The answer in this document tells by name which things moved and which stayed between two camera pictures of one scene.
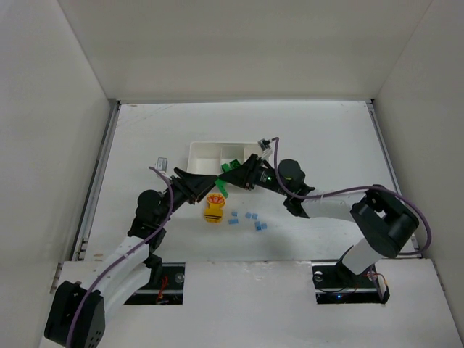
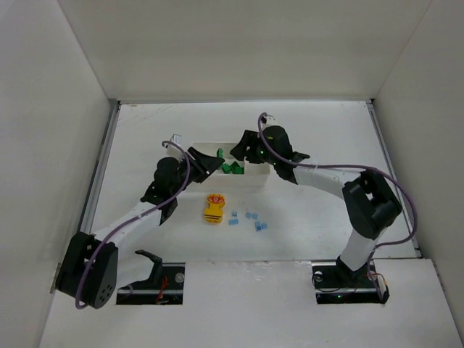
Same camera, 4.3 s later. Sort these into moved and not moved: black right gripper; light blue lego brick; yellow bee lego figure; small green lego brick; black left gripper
Moved: black left gripper; black right gripper
Not moved: light blue lego brick; yellow bee lego figure; small green lego brick
